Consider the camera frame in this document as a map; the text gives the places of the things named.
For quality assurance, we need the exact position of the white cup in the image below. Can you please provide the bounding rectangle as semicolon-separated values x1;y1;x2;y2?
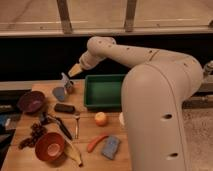
119;112;125;127

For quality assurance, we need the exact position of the orange carrot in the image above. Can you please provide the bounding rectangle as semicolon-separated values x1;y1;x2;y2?
87;134;108;153

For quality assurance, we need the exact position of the dark grape bunch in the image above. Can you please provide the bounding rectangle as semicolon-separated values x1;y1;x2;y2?
18;123;47;149

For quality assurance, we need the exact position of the small grey towel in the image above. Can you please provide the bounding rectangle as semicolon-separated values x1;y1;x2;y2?
61;73;71;88

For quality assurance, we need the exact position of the yellow banana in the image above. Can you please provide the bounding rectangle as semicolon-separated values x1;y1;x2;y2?
64;140;83;167

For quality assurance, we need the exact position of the blue grey flat pad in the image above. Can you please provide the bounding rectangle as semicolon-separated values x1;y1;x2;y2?
52;87;67;102

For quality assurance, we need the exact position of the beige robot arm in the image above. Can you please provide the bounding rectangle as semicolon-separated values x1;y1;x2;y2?
68;36;203;171

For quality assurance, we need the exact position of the green plastic tray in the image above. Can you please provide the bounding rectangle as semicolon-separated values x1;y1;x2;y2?
84;74;125;110

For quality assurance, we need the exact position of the purple bowl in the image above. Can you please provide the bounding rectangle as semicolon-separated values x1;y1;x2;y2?
17;91;45;113

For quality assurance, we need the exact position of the red yellow apple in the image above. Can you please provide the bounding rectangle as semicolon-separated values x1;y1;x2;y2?
94;112;108;126

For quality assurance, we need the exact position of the orange red bowl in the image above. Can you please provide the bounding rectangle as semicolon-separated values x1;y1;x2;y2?
35;132;65;162

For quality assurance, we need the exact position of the black rectangular block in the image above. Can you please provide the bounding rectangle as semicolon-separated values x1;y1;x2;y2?
54;103;75;114

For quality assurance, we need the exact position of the small metal cup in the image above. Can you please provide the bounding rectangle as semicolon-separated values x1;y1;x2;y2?
65;82;74;94

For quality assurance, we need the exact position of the metal spoon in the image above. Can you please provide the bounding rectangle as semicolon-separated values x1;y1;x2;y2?
74;113;80;139

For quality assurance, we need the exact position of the blue sponge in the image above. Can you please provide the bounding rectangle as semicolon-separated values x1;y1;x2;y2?
101;136;120;160

